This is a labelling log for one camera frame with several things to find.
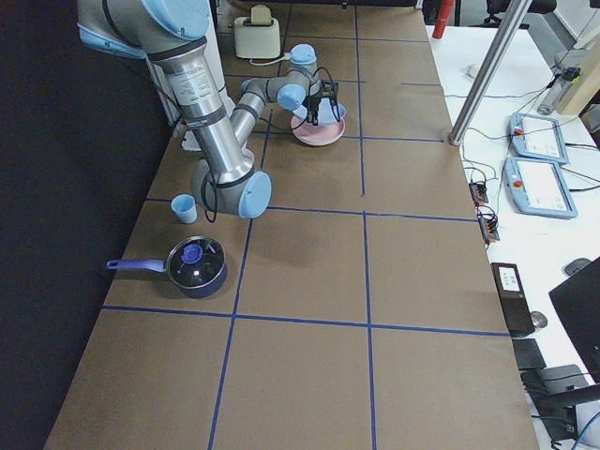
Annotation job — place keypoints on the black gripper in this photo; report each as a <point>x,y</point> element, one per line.
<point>313,102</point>

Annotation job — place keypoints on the blue plate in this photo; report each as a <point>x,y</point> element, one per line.
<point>328,115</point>

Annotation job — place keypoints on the pink plate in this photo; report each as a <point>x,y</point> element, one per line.
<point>317,135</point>

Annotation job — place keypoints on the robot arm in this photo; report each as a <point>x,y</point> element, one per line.
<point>174,36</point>

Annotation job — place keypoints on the pink bowl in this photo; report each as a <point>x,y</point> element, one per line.
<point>248,154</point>

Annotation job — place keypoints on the cream toaster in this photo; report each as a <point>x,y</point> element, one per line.
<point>256,42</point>

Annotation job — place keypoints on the bread slice in toaster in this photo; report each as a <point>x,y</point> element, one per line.
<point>260,15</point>

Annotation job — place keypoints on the light blue cup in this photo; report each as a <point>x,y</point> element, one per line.
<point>184,207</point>

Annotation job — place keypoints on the red cylinder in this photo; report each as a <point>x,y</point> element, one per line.
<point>444,10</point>

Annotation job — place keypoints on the orange connector block far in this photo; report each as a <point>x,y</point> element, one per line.
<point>478,192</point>

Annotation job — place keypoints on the orange connector block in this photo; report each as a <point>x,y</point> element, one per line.
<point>488,223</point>
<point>478,192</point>

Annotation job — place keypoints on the dark blue pot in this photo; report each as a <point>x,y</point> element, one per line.
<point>196,266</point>

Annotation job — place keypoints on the orange connector block near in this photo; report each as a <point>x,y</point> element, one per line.
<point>488,223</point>

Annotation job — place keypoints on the far teach pendant tablet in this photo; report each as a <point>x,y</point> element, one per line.
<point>539,137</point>

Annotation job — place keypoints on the teach pendant tablet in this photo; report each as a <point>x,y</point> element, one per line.
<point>537,188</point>
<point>539,137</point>

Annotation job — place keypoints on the near teach pendant tablet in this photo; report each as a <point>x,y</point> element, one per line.
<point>537,188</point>

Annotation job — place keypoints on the grey water bottle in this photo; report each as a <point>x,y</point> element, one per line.
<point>558,88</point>

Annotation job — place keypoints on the black box with label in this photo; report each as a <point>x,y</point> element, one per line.
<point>512,298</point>

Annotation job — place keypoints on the black monitor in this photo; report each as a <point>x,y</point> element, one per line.
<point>576,302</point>

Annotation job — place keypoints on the black monitor stand base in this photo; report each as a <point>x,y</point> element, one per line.
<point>564,400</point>

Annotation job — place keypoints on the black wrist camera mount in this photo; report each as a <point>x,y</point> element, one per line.
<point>329,91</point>

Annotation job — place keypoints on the aluminium frame post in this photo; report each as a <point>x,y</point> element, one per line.
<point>515,14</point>

